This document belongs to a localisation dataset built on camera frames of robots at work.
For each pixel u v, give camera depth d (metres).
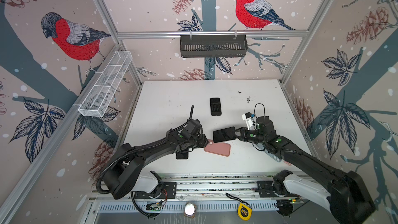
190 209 0.60
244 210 0.67
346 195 0.42
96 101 0.71
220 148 0.87
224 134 0.98
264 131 0.64
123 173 0.42
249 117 0.75
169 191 0.73
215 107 1.07
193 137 0.70
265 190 0.73
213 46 1.04
